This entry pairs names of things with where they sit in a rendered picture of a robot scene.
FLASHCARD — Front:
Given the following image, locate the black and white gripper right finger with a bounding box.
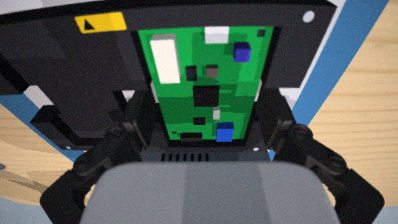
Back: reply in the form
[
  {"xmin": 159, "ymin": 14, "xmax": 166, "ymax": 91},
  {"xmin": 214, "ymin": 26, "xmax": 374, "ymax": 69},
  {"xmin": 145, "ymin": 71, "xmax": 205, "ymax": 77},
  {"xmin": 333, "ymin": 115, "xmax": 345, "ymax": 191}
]
[{"xmin": 255, "ymin": 84, "xmax": 385, "ymax": 224}]

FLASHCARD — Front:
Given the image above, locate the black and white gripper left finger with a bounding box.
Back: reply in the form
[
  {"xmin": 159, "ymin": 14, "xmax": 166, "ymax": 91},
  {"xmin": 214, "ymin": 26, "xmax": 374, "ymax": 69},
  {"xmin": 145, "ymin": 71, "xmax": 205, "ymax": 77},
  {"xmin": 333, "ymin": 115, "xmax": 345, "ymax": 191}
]
[{"xmin": 39, "ymin": 86, "xmax": 158, "ymax": 224}]

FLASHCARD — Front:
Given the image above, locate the green circuit board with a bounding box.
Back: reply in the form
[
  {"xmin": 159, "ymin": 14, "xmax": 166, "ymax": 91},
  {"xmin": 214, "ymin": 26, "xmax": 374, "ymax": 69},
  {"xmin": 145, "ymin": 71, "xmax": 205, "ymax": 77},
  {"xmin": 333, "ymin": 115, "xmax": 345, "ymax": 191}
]
[{"xmin": 138, "ymin": 27, "xmax": 274, "ymax": 142}]

